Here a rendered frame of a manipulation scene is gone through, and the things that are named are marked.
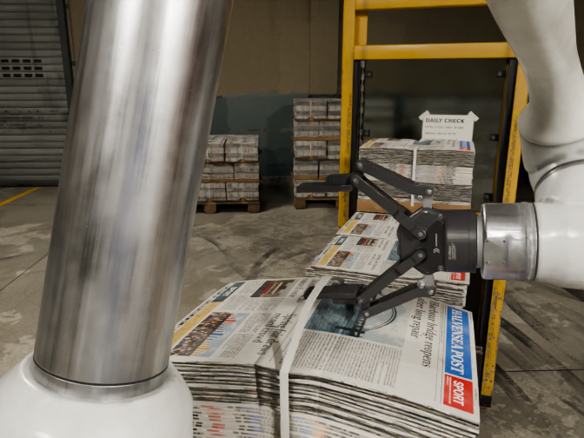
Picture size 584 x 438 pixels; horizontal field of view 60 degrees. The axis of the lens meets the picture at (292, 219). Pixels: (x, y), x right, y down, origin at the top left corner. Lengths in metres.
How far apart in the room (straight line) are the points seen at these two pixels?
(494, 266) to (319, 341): 0.22
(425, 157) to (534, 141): 1.06
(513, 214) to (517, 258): 0.05
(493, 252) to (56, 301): 0.43
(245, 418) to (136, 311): 0.29
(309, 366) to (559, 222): 0.31
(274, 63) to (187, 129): 7.19
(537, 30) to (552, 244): 0.23
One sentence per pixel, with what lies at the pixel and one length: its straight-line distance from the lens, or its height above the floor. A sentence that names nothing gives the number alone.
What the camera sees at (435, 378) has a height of 1.18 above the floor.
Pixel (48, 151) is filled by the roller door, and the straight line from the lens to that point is 8.20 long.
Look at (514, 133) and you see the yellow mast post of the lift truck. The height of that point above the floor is 1.30.
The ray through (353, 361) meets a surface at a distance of 0.60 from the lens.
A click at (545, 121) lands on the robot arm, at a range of 0.66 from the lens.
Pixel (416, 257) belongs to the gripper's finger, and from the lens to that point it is 0.62.
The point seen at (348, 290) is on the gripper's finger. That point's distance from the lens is 0.66.
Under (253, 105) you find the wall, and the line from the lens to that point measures 7.54.
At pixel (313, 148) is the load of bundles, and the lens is 5.99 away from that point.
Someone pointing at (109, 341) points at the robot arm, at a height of 1.33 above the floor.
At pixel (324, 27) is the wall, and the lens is 7.52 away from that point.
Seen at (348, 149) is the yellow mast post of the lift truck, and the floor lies 1.21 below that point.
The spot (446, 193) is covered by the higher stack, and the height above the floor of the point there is 1.15.
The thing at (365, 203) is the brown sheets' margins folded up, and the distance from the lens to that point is 1.75.
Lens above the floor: 1.50
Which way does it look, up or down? 15 degrees down
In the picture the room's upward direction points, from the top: straight up
